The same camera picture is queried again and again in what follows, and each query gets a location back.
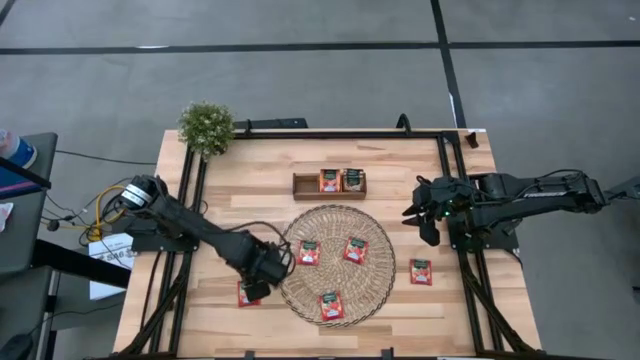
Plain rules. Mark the beige vanilla tea packet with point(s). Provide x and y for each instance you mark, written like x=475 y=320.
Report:
x=353 y=180

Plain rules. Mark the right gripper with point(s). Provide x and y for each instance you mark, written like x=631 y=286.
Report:
x=435 y=197

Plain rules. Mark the white printed paper sheet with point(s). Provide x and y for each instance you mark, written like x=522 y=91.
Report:
x=107 y=247

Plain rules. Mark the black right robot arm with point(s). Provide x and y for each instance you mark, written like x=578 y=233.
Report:
x=525 y=197

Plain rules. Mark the office desk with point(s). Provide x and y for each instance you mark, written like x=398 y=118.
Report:
x=22 y=225

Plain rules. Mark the red strawberry tea packet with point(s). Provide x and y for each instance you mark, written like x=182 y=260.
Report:
x=241 y=299
x=332 y=306
x=421 y=272
x=356 y=251
x=309 y=253

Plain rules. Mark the round woven straw placemat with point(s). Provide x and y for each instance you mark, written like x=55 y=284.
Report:
x=340 y=285

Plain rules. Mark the black computer mouse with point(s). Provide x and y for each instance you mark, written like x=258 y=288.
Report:
x=15 y=347

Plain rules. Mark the thin black frame bar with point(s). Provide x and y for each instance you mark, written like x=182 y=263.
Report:
x=27 y=175

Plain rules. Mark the black upright frame post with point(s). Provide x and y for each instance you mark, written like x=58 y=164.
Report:
x=80 y=262

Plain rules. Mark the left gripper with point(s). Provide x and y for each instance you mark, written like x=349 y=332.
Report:
x=267 y=262

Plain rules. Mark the wooden three-compartment organizer box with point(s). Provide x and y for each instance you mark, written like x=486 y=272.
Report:
x=306 y=186

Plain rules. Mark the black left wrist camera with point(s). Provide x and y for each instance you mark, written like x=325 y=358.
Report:
x=257 y=291

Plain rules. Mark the green plant in black pot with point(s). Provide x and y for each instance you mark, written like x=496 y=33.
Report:
x=206 y=127

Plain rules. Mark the orange peach tea packet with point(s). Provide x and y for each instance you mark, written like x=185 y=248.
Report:
x=330 y=181

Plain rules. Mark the blue flat item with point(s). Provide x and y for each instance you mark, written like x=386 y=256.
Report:
x=15 y=186

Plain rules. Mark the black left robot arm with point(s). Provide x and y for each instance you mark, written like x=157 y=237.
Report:
x=200 y=230

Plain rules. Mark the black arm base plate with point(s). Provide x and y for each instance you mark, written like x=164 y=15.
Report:
x=150 y=244
x=505 y=239

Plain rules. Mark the black arch bracket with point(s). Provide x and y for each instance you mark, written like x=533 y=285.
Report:
x=399 y=122

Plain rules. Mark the white bucket blue label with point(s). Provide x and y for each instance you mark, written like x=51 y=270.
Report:
x=15 y=149

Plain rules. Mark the black power strip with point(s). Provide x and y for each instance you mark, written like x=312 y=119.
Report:
x=272 y=124

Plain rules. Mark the black aluminium table frame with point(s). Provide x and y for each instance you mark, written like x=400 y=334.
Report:
x=350 y=135

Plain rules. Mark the black frame clamp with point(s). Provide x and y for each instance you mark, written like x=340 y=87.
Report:
x=387 y=354
x=248 y=355

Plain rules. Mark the small black corner bracket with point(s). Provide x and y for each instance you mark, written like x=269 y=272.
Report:
x=471 y=141

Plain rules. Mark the grey metal stand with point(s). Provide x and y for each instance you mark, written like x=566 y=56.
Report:
x=627 y=192

